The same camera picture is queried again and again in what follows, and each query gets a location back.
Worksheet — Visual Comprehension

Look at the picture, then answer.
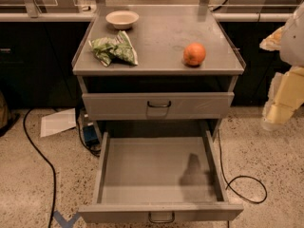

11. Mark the grey metal drawer cabinet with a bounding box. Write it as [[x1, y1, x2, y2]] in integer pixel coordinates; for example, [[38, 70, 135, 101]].
[[73, 5, 244, 134]]

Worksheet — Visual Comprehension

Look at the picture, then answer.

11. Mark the orange fruit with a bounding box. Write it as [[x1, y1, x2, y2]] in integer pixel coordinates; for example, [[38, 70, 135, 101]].
[[183, 43, 206, 67]]

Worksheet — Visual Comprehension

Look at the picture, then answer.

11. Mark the blue floor tape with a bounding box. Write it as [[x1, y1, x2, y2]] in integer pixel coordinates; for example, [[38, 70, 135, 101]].
[[53, 211, 80, 228]]

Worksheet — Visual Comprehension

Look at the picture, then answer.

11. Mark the black floor cable right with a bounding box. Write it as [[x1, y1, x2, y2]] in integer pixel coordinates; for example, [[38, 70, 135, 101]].
[[217, 128, 269, 205]]

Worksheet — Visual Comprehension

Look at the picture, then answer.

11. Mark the dark counter cabinet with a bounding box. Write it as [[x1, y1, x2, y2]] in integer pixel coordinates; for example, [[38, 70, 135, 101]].
[[0, 22, 89, 108], [219, 21, 291, 106]]

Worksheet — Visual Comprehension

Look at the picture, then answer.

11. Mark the closed grey upper drawer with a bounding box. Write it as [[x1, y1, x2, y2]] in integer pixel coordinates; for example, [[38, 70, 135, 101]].
[[83, 92, 234, 121]]

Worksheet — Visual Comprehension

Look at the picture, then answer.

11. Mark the dark counter cabinet left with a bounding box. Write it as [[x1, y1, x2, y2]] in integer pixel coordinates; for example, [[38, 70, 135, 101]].
[[0, 22, 89, 108]]

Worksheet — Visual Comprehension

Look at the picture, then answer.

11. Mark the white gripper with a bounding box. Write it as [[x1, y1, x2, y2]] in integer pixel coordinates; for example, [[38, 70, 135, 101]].
[[259, 3, 304, 131]]

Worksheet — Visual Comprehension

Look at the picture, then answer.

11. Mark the dark counter cabinet right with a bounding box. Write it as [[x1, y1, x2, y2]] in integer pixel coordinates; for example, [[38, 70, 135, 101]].
[[219, 21, 291, 106]]

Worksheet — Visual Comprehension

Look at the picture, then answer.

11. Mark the open grey middle drawer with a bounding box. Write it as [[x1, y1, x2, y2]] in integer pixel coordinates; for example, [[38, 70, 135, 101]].
[[79, 131, 243, 223]]

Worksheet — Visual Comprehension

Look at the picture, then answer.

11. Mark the black floor cable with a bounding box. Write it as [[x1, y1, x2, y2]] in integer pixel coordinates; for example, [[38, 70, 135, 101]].
[[217, 128, 269, 205], [22, 107, 58, 228]]

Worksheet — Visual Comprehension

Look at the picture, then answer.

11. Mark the green chip bag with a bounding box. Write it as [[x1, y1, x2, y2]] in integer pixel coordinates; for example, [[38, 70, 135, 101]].
[[88, 30, 138, 67]]

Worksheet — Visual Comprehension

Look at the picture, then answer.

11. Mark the black floor cable left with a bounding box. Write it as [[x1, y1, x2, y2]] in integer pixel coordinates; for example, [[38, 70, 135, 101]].
[[22, 107, 58, 228]]

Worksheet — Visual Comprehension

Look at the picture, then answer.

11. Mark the white paper sheet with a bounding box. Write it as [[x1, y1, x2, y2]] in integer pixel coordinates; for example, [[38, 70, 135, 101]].
[[40, 108, 76, 138]]

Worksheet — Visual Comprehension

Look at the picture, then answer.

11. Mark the blue power box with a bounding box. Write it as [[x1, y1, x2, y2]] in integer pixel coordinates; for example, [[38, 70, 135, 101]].
[[83, 125, 99, 146]]

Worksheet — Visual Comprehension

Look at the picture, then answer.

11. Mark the white paper bowl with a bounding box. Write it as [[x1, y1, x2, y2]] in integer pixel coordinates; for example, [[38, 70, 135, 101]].
[[105, 10, 139, 29]]

